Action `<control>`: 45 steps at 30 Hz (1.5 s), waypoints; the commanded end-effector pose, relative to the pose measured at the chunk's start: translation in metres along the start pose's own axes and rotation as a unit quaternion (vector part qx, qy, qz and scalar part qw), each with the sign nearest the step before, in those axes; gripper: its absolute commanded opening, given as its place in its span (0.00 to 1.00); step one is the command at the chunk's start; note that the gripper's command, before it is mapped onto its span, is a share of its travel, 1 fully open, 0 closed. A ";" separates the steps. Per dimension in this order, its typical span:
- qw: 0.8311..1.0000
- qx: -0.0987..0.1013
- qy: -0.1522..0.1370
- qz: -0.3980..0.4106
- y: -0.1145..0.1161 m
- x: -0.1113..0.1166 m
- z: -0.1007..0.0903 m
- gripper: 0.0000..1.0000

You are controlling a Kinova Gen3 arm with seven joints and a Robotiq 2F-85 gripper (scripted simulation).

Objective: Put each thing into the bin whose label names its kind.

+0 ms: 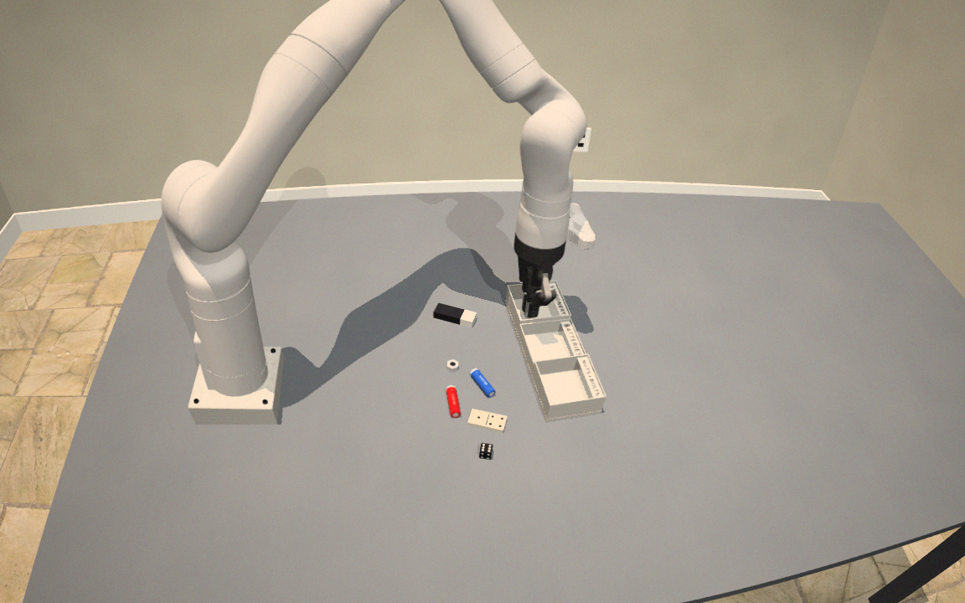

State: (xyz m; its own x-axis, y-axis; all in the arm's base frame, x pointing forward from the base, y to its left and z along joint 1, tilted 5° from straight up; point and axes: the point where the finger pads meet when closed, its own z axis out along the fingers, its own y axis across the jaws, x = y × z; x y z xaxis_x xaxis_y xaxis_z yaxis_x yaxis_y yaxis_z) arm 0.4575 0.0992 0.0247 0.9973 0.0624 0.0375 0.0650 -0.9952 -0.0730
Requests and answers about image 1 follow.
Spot blue aa battery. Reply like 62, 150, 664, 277
470, 368, 496, 397

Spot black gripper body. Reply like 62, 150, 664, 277
513, 232, 566, 287

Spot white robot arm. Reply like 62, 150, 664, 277
161, 0, 596, 397

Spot red battery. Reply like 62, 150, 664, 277
446, 385, 461, 418

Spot cream domino tile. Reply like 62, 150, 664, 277
467, 409, 507, 433

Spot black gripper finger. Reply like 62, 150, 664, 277
518, 257, 528, 312
524, 266, 556, 318

